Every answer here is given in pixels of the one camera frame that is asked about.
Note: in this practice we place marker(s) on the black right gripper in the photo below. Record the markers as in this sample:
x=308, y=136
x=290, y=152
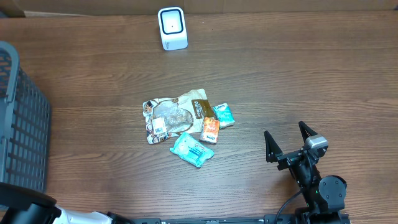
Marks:
x=288, y=159

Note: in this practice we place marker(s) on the small teal tissue pack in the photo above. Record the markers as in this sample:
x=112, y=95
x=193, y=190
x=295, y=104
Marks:
x=224, y=115

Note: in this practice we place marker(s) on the orange tissue pack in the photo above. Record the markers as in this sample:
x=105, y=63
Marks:
x=210, y=130

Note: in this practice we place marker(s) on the teal wet wipes pack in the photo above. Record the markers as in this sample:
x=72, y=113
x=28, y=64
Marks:
x=191, y=150

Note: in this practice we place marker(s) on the beige brown snack pouch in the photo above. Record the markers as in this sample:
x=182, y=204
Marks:
x=170, y=117

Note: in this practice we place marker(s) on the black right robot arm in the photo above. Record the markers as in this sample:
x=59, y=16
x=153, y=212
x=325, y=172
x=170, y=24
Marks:
x=324, y=196

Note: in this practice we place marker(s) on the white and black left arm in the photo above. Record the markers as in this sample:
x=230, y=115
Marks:
x=29, y=206

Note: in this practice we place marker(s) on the white barcode scanner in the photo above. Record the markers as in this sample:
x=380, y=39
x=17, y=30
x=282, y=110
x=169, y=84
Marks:
x=172, y=28

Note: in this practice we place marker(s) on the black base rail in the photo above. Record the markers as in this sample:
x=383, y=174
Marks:
x=202, y=221

